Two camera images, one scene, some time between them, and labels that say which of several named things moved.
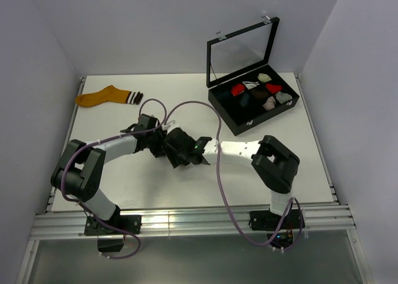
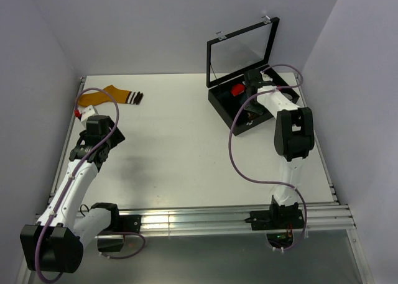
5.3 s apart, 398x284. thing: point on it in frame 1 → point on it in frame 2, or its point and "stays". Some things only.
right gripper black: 171,155 → 257,110
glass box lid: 227,58 stays
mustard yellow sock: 109,94 stays
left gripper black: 158,152 → 116,138
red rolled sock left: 237,89 stays
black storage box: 245,101 stays
